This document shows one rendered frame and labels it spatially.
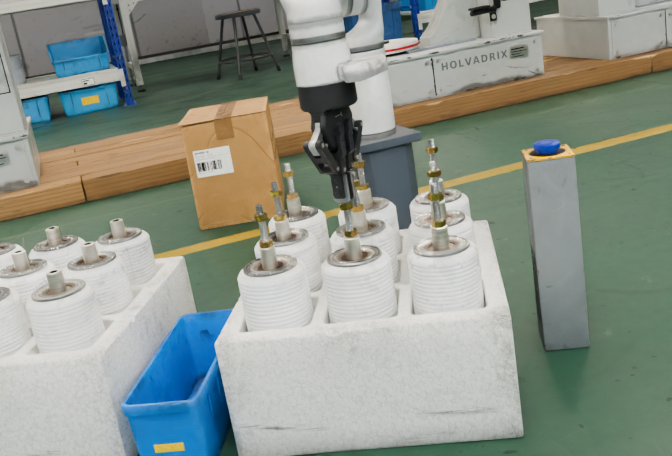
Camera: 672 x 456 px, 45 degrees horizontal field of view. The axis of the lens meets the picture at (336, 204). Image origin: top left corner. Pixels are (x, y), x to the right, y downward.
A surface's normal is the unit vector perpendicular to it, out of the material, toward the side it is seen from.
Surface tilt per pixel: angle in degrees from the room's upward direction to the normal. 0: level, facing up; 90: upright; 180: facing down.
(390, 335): 90
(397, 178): 90
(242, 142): 90
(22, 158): 90
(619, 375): 0
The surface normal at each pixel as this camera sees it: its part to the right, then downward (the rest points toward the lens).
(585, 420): -0.15, -0.95
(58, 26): 0.33, 0.21
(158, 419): -0.09, 0.32
